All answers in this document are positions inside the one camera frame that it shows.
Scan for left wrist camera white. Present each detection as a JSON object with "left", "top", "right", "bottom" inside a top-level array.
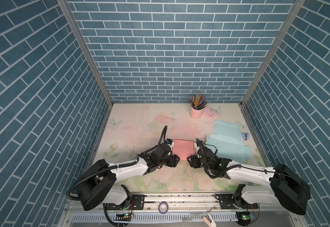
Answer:
[{"left": 165, "top": 139, "right": 175, "bottom": 150}]

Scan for light blue flat paper box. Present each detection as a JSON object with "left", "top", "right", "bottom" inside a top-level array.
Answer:
[{"left": 206, "top": 120, "right": 252, "bottom": 163}]

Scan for pink pencil case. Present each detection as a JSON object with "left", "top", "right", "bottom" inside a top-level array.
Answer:
[{"left": 202, "top": 106, "right": 217, "bottom": 120}]

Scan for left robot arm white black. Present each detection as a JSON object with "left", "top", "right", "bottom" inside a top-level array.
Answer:
[{"left": 66, "top": 126, "right": 180, "bottom": 211}]

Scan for purple tape ring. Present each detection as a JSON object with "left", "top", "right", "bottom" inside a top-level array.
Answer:
[{"left": 158, "top": 201, "right": 169, "bottom": 215}]

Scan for pink paper box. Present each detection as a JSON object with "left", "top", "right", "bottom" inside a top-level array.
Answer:
[{"left": 172, "top": 140, "right": 196, "bottom": 160}]

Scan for white tool on rail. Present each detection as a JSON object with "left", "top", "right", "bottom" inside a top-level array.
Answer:
[{"left": 190, "top": 209, "right": 217, "bottom": 227}]

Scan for small blue clip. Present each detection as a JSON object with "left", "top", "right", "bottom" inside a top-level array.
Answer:
[{"left": 241, "top": 132, "right": 250, "bottom": 141}]

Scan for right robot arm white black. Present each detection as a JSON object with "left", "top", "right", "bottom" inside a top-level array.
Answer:
[{"left": 187, "top": 139, "right": 311, "bottom": 215}]

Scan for pink metal pencil cup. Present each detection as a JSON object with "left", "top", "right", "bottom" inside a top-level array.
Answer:
[{"left": 189, "top": 108, "right": 202, "bottom": 120}]

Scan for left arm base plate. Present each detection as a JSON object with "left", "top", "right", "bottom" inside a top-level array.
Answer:
[{"left": 104, "top": 194, "right": 145, "bottom": 211}]

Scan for coloured pencils bundle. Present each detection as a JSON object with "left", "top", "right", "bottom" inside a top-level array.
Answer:
[{"left": 189, "top": 94, "right": 208, "bottom": 110}]

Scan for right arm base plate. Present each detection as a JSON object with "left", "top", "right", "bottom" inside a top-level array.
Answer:
[{"left": 214, "top": 194, "right": 259, "bottom": 210}]

